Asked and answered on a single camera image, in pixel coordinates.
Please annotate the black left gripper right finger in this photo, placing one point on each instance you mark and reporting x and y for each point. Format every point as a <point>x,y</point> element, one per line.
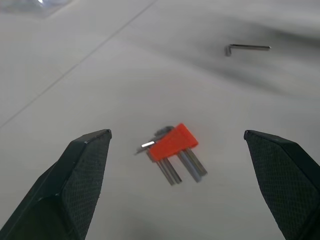
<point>280,180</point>

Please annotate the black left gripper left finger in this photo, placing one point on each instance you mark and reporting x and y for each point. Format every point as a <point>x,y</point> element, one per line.
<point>75,180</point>

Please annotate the hex keys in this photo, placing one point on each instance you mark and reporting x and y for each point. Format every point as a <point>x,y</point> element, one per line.
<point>172,145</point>

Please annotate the silver hex key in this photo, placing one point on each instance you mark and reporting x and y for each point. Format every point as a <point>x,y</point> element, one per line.
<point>247,47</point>

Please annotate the clear plastic packaging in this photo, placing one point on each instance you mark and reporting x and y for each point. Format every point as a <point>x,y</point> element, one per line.
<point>27,6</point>

